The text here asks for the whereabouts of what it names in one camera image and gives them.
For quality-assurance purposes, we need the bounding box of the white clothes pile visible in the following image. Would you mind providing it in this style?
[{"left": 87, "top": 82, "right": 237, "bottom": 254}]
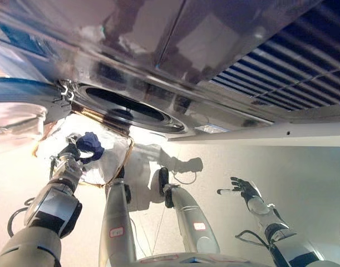
[{"left": 37, "top": 115, "right": 132, "bottom": 185}]

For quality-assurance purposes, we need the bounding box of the silver left robot leg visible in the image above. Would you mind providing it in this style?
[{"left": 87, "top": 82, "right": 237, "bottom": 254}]
[{"left": 98, "top": 166, "right": 137, "bottom": 267}]

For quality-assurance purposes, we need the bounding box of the brown wicker laundry basket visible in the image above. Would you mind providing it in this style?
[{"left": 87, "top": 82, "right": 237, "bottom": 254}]
[{"left": 32, "top": 107, "right": 136, "bottom": 190}]

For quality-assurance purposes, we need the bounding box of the silver robot leg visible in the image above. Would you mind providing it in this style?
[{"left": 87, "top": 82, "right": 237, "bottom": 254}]
[
  {"left": 98, "top": 166, "right": 137, "bottom": 267},
  {"left": 157, "top": 167, "right": 221, "bottom": 255}
]

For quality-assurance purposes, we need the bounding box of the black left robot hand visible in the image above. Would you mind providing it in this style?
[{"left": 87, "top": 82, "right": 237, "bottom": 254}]
[{"left": 57, "top": 132, "right": 85, "bottom": 161}]

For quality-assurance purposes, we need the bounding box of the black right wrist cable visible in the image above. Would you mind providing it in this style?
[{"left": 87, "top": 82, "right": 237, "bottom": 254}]
[{"left": 234, "top": 230, "right": 272, "bottom": 249}]

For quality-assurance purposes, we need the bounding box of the navy blue garment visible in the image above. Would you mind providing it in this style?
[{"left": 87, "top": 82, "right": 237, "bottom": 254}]
[{"left": 75, "top": 131, "right": 105, "bottom": 162}]

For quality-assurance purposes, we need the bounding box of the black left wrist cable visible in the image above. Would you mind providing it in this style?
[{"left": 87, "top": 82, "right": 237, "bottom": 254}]
[{"left": 7, "top": 197, "right": 37, "bottom": 238}]

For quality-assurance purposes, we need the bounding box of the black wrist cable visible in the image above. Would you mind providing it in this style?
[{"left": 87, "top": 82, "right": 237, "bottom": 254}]
[
  {"left": 7, "top": 197, "right": 37, "bottom": 238},
  {"left": 234, "top": 230, "right": 272, "bottom": 249}
]

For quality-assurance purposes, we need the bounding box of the round glass washing machine door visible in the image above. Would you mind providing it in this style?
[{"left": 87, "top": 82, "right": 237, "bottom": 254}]
[{"left": 0, "top": 77, "right": 73, "bottom": 141}]

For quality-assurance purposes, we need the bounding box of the white appliance cabinet surround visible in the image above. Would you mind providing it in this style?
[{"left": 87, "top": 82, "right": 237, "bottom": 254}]
[{"left": 166, "top": 116, "right": 340, "bottom": 149}]

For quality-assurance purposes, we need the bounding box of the grey robot torso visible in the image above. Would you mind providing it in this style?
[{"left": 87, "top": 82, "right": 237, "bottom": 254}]
[{"left": 135, "top": 251, "right": 254, "bottom": 267}]

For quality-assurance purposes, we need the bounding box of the blue white energy label sticker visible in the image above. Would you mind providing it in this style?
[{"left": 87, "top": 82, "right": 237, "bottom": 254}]
[{"left": 194, "top": 123, "right": 232, "bottom": 135}]

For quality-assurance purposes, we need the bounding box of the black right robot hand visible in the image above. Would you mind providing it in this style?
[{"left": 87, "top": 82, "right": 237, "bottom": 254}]
[{"left": 216, "top": 176, "right": 264, "bottom": 204}]

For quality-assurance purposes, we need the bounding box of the silver right robot leg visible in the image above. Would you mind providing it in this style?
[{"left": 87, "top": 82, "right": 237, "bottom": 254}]
[{"left": 157, "top": 167, "right": 221, "bottom": 255}]

